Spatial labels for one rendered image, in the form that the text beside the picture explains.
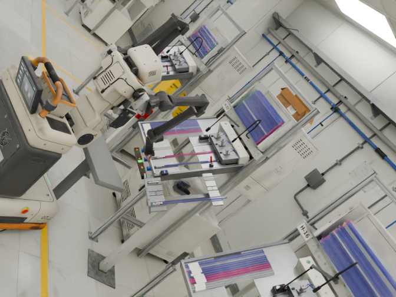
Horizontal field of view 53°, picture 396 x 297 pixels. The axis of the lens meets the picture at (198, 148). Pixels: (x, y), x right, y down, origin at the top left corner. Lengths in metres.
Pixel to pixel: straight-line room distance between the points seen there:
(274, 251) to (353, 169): 2.04
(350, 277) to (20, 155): 1.85
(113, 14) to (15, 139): 5.27
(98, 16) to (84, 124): 4.94
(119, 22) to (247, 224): 4.27
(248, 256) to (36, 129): 1.41
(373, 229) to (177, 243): 1.69
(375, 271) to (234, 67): 2.72
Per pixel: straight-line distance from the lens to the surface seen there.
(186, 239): 3.60
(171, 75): 4.20
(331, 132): 4.79
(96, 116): 2.46
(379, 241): 2.63
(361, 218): 2.66
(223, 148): 3.20
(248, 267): 2.50
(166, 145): 3.26
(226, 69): 4.36
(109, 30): 7.42
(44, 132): 2.14
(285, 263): 2.60
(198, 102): 2.60
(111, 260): 3.04
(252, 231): 4.71
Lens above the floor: 1.80
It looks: 14 degrees down
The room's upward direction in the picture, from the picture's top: 49 degrees clockwise
